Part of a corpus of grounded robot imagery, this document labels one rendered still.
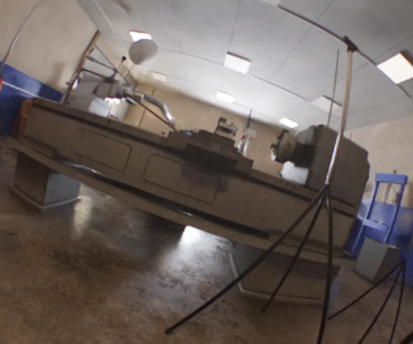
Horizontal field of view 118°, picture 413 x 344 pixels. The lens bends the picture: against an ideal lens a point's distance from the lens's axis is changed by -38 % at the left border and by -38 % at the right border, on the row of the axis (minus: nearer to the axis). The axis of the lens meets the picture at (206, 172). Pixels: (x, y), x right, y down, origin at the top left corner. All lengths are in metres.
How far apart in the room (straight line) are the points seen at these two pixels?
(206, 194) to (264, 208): 0.38
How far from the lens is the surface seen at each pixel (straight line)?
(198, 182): 1.23
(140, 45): 5.09
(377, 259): 3.22
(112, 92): 1.67
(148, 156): 1.28
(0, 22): 4.47
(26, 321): 0.92
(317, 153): 1.48
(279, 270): 1.46
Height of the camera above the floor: 0.73
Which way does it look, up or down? 1 degrees down
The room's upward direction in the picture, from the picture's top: 19 degrees clockwise
